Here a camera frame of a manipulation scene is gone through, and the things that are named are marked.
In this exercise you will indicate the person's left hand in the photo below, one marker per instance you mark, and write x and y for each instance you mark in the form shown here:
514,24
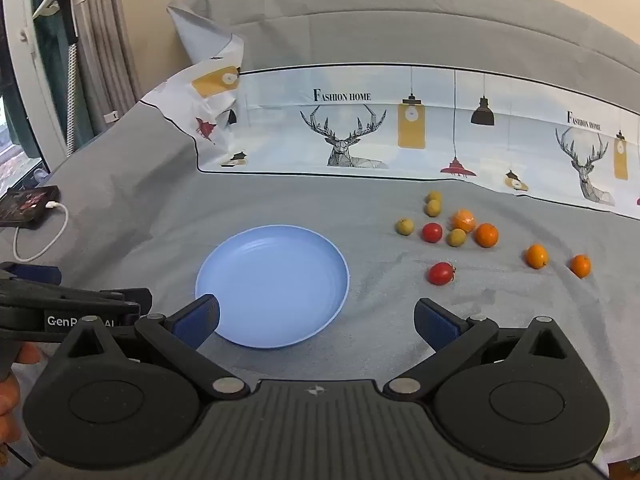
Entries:
9,405

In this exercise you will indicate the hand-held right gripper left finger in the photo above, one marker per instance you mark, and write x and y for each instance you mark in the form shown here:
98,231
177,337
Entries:
197,319

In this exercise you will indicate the grey pillow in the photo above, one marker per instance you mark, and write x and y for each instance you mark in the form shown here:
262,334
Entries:
400,15

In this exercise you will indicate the grey curtain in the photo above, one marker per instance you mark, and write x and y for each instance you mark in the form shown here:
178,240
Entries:
105,45

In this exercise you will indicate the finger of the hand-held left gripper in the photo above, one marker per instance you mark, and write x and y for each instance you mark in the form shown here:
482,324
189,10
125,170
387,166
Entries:
135,297
35,273

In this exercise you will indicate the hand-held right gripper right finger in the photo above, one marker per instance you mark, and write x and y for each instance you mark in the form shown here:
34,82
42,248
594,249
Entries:
437,322

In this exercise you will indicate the red tomato with green stem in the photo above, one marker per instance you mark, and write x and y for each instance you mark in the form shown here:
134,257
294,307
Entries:
440,273

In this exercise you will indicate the orange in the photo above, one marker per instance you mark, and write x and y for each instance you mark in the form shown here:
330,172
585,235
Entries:
580,265
463,220
486,235
536,256

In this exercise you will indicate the dark green hanging cloth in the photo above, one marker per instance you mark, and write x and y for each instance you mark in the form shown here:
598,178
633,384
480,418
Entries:
52,40

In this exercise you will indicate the black phone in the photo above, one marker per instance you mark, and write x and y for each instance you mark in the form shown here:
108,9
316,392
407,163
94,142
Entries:
27,205

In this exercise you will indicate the orange in clear wrap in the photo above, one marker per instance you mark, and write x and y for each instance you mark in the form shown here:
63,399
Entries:
463,220

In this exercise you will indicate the grey bedsheet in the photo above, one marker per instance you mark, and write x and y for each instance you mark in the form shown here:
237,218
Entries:
150,200

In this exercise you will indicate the small green fruit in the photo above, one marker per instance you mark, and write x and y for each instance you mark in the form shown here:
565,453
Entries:
434,196
404,226
456,237
433,207

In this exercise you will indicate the deer print blanket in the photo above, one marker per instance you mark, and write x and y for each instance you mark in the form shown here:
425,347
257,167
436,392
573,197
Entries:
350,115

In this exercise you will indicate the white window frame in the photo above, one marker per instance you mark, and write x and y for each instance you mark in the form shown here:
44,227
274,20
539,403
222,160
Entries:
27,85

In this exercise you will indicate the blue plate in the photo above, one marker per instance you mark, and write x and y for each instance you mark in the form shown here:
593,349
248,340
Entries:
272,287

